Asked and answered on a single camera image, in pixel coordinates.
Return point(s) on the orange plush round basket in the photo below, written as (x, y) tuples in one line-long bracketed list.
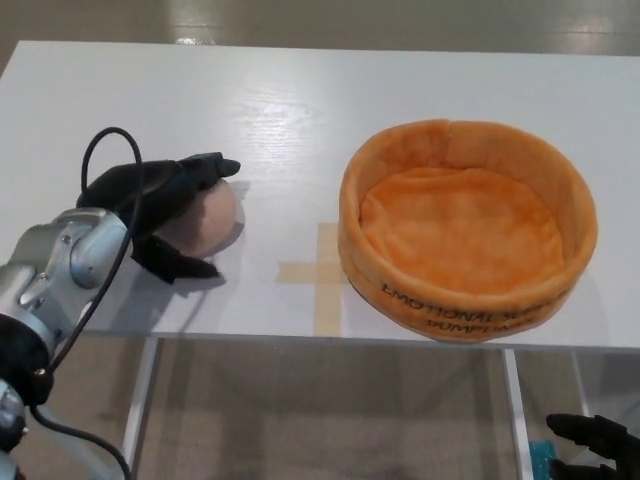
[(465, 230)]

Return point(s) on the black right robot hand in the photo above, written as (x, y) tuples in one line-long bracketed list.
[(620, 450)]

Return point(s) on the beige horizontal tape strip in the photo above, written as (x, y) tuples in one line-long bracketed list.
[(300, 272)]

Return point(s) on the white table leg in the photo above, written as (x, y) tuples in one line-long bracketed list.
[(586, 385), (515, 415), (142, 400)]

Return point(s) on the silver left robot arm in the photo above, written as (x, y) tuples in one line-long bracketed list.
[(60, 265)]

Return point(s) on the pink round plush toy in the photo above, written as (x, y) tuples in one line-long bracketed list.
[(210, 220)]

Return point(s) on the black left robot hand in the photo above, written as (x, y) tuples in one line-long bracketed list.
[(150, 190)]

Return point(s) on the teal object on floor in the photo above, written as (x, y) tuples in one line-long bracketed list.
[(542, 457)]

